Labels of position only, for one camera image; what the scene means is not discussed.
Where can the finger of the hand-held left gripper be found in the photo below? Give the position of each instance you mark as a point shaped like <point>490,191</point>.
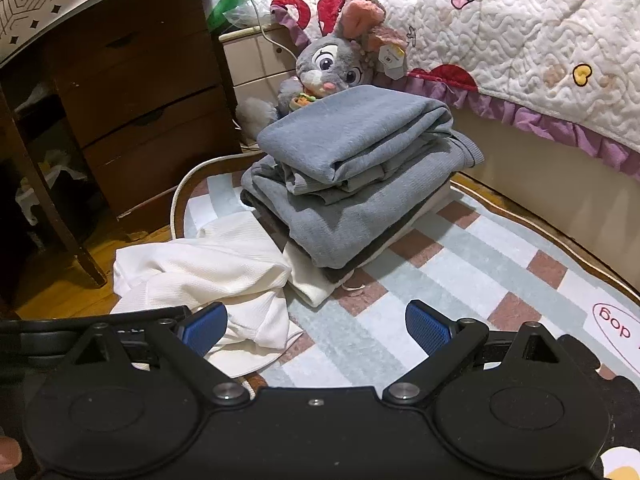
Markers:
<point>30,342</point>

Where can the brown wooden desk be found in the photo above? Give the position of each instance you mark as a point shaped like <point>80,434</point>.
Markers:
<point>135,75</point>

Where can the checked pastel rug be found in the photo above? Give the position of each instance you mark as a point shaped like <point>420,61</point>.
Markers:
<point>450,270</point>

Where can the wooden drawer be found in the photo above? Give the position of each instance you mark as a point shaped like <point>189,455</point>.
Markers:
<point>165,170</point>
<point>130,15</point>
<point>140,85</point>

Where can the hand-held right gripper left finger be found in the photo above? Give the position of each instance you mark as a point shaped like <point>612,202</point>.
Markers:
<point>205,330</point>

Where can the folded light grey garment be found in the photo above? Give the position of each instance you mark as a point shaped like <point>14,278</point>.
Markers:
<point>350,130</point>

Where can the beige bed frame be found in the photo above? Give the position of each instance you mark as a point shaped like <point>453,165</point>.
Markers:
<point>550,185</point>

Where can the grey plush rabbit toy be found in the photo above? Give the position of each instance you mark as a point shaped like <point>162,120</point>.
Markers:
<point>330,60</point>

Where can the white ribbed garment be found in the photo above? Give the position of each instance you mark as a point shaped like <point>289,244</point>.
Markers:
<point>200,265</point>

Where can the white plastic object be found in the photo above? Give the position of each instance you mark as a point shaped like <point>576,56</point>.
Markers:
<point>30,195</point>

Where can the white quilt with red print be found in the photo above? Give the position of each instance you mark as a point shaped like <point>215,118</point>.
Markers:
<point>500,25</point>

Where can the folded grey sweatshirt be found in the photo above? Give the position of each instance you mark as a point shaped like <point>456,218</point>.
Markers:
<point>325,225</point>

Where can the person's left hand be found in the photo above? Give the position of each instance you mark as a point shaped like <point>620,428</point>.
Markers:
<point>9,451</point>

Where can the white nightstand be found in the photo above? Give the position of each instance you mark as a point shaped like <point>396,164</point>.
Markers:
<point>255,60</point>

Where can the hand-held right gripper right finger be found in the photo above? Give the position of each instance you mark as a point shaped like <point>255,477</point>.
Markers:
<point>425,327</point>

